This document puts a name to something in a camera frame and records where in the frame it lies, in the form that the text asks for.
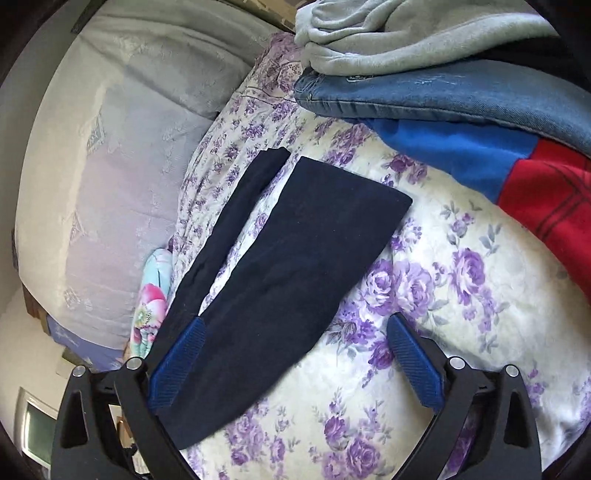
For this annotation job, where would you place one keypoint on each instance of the black garment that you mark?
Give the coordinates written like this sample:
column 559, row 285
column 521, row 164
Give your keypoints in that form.
column 545, row 50

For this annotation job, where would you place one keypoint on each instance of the purple floral bedsheet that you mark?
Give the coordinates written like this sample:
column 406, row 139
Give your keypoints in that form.
column 415, row 360

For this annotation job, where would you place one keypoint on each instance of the white lace cover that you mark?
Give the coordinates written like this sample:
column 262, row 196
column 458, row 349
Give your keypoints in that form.
column 115, row 161

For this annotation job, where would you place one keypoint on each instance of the folded teal pink floral quilt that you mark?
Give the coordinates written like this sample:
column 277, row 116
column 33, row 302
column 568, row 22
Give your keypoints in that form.
column 150, row 300

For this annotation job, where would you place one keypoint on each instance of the blue jeans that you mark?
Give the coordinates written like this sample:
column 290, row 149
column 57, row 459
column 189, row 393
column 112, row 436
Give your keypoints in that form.
column 438, row 97

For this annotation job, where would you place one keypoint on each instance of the blue printed cloth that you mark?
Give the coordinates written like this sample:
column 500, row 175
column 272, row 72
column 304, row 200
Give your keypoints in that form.
column 78, row 342

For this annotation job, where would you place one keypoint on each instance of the blue and red garment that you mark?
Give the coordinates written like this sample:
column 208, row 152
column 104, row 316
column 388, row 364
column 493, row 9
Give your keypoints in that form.
column 554, row 194

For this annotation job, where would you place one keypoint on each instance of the white framed window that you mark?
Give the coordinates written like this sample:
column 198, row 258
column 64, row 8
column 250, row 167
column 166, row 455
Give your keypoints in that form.
column 37, row 429

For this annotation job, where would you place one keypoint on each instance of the dark navy pants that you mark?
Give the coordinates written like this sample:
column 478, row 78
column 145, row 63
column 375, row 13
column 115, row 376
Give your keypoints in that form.
column 300, row 240

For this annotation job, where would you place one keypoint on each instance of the grey sweatshirt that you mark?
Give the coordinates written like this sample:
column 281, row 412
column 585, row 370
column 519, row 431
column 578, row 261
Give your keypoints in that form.
column 415, row 41

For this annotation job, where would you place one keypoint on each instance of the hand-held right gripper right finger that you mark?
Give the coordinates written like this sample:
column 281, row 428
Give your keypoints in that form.
column 413, row 362

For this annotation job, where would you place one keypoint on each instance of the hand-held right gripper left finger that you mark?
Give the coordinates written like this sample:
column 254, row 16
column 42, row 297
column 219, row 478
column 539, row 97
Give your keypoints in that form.
column 178, row 364

